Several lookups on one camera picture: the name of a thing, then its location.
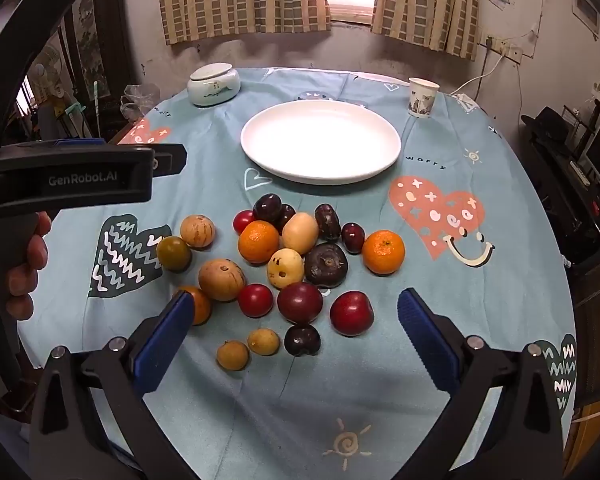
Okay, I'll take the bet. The yellow spotted potato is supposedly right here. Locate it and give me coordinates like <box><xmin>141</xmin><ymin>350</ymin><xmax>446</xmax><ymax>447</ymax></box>
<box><xmin>267</xmin><ymin>248</ymin><xmax>305</xmax><ymax>289</ymax></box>

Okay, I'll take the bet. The wide tan checked curtain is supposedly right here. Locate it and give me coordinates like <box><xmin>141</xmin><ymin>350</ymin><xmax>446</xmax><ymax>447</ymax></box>
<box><xmin>155</xmin><ymin>0</ymin><xmax>332</xmax><ymax>46</ymax></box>

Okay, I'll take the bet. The pale green lidded ceramic jar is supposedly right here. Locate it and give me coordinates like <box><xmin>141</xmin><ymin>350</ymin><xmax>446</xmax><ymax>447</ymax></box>
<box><xmin>187</xmin><ymin>62</ymin><xmax>242</xmax><ymax>107</ymax></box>

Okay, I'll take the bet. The white power cable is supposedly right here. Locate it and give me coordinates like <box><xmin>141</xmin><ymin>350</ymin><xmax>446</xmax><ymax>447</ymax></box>
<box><xmin>447</xmin><ymin>52</ymin><xmax>503</xmax><ymax>97</ymax></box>

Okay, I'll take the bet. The orange mandarin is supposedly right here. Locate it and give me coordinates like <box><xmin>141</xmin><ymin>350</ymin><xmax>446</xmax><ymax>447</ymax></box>
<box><xmin>362</xmin><ymin>229</ymin><xmax>406</xmax><ymax>275</ymax></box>

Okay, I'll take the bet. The tan pear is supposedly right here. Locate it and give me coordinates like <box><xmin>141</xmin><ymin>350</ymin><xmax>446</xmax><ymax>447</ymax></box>
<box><xmin>281</xmin><ymin>212</ymin><xmax>320</xmax><ymax>256</ymax></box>

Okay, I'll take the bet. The yellow-orange tomato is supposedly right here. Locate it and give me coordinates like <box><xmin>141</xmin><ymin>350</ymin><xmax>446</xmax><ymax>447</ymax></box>
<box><xmin>156</xmin><ymin>236</ymin><xmax>193</xmax><ymax>273</ymax></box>

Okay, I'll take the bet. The large dark red plum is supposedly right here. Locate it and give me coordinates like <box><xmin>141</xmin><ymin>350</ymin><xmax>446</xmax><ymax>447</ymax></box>
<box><xmin>277</xmin><ymin>282</ymin><xmax>324</xmax><ymax>325</ymax></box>

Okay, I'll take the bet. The clear plastic bag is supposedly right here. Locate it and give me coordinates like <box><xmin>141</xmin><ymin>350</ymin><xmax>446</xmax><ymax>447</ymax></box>
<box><xmin>120</xmin><ymin>84</ymin><xmax>161</xmax><ymax>121</ymax></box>

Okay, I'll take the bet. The person's left hand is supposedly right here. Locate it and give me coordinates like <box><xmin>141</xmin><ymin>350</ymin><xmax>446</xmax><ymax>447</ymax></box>
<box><xmin>5</xmin><ymin>211</ymin><xmax>51</xmax><ymax>321</ymax></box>

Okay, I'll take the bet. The white standing fan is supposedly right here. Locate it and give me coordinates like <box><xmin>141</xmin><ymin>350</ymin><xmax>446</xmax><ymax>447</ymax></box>
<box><xmin>32</xmin><ymin>42</ymin><xmax>63</xmax><ymax>98</ymax></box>

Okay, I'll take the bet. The orange tomato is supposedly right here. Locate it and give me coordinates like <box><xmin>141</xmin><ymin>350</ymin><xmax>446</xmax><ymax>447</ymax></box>
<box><xmin>177</xmin><ymin>286</ymin><xmax>212</xmax><ymax>326</ymax></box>

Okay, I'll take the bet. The large orange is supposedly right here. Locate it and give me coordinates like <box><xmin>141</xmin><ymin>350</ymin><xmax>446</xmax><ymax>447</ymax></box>
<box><xmin>237</xmin><ymin>220</ymin><xmax>281</xmax><ymax>264</ymax></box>

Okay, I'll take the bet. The white wall socket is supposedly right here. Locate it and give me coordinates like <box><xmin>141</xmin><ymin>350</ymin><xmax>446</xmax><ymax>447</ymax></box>
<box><xmin>482</xmin><ymin>35</ymin><xmax>511</xmax><ymax>56</ymax></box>

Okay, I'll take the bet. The small dark red plum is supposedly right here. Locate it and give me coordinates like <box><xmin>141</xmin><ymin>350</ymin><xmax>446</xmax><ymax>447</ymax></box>
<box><xmin>341</xmin><ymin>222</ymin><xmax>366</xmax><ymax>254</ymax></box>

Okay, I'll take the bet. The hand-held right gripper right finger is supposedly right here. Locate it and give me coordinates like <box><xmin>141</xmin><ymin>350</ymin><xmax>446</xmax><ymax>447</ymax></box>
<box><xmin>397</xmin><ymin>287</ymin><xmax>566</xmax><ymax>480</ymax></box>

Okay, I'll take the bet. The tan speckled round fruit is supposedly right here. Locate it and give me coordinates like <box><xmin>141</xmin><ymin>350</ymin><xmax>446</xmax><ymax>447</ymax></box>
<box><xmin>180</xmin><ymin>214</ymin><xmax>216</xmax><ymax>249</ymax></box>

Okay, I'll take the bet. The red tomato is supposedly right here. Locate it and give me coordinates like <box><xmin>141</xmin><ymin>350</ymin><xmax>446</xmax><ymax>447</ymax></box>
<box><xmin>232</xmin><ymin>210</ymin><xmax>257</xmax><ymax>236</ymax></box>
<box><xmin>237</xmin><ymin>283</ymin><xmax>274</xmax><ymax>318</ymax></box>

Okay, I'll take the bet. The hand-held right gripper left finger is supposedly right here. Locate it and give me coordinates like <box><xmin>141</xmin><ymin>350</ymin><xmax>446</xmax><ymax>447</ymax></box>
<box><xmin>28</xmin><ymin>290</ymin><xmax>196</xmax><ymax>480</ymax></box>

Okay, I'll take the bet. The small tan longan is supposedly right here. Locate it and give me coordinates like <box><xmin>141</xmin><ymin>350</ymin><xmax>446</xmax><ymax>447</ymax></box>
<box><xmin>247</xmin><ymin>328</ymin><xmax>281</xmax><ymax>357</ymax></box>
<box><xmin>216</xmin><ymin>340</ymin><xmax>251</xmax><ymax>372</ymax></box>

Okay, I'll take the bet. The white oval plate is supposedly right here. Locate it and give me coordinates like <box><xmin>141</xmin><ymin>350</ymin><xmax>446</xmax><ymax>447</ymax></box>
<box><xmin>240</xmin><ymin>100</ymin><xmax>402</xmax><ymax>185</ymax></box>

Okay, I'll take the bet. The narrow tan checked curtain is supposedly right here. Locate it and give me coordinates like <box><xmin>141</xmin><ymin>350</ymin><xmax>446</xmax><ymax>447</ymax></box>
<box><xmin>371</xmin><ymin>0</ymin><xmax>483</xmax><ymax>61</ymax></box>

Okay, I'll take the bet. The printed paper cup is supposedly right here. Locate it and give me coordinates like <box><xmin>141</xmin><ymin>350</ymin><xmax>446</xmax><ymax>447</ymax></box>
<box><xmin>407</xmin><ymin>77</ymin><xmax>440</xmax><ymax>119</ymax></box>

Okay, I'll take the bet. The small dark purple plum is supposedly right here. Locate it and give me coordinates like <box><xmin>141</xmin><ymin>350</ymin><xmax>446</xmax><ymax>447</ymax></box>
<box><xmin>275</xmin><ymin>204</ymin><xmax>297</xmax><ymax>233</ymax></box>

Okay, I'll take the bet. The dark wooden cabinet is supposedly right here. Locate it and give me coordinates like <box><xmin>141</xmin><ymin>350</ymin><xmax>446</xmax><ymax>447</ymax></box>
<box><xmin>60</xmin><ymin>0</ymin><xmax>136</xmax><ymax>126</ymax></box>

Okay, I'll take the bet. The large tan speckled fruit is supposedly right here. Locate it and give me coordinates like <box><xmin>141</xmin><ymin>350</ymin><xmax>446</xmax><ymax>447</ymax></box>
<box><xmin>198</xmin><ymin>258</ymin><xmax>246</xmax><ymax>302</ymax></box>

